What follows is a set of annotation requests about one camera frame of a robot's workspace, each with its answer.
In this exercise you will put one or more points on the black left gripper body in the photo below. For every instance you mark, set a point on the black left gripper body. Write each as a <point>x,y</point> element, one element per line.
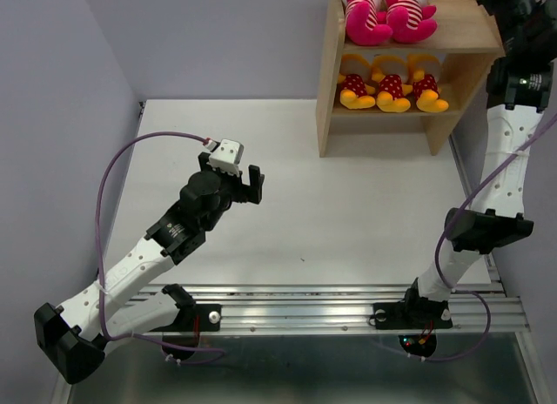
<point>232,189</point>

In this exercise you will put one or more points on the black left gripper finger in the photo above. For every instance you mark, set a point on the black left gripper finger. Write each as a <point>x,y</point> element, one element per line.
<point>256,179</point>
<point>204,164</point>

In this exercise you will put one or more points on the orange bear polka dot toy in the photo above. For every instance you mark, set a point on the orange bear polka dot toy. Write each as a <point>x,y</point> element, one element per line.
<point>354,91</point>

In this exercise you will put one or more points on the white glasses doll striped shirt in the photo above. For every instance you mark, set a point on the white glasses doll striped shirt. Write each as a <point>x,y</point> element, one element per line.
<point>362,22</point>

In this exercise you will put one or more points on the white doll face down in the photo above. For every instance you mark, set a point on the white doll face down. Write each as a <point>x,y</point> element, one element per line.
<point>410,20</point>

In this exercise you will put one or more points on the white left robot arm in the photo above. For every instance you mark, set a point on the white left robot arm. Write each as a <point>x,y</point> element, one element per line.
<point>77,334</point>

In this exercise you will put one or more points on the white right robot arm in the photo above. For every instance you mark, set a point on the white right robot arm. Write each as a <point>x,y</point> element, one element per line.
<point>519,86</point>

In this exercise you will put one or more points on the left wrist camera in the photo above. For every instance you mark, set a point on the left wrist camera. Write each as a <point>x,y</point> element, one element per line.
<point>225,155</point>

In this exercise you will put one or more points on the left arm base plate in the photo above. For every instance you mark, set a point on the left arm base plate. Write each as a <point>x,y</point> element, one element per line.
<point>200,318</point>

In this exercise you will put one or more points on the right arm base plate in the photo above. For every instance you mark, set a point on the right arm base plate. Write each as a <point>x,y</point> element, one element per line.
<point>396,316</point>

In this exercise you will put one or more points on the aluminium mounting rail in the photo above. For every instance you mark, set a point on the aluminium mounting rail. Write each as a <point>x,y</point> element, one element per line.
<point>251,310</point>

